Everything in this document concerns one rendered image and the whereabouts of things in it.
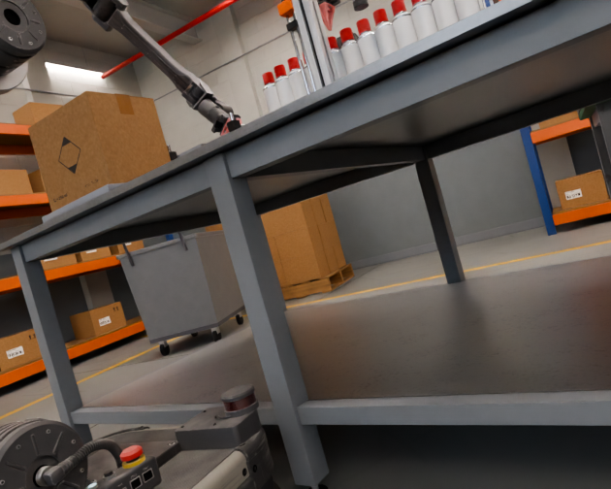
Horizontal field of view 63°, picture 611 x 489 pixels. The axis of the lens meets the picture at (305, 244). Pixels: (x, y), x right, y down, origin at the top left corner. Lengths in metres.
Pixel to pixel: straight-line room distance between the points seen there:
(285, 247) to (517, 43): 4.15
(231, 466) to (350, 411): 0.28
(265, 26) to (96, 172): 5.45
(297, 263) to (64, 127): 3.48
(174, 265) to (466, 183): 3.35
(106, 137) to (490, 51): 1.03
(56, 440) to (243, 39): 6.32
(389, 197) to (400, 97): 5.05
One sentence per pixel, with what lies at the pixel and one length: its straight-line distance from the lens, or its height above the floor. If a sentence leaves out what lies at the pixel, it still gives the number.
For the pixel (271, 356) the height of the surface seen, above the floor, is 0.34.
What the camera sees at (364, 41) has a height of 1.03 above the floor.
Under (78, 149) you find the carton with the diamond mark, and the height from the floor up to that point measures 0.99.
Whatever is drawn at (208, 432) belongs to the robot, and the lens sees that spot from 1.03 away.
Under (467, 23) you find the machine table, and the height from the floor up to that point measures 0.82.
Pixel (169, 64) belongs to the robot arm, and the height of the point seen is 1.24.
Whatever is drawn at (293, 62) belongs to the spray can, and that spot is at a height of 1.07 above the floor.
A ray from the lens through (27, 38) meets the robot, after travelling 1.18.
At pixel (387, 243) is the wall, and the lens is 6.00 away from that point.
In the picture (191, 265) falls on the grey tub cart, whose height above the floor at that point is 0.59.
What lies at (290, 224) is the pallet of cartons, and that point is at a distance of 4.80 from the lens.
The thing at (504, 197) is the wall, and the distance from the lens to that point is 5.69.
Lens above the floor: 0.59
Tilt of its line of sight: 1 degrees down
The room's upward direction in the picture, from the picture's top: 16 degrees counter-clockwise
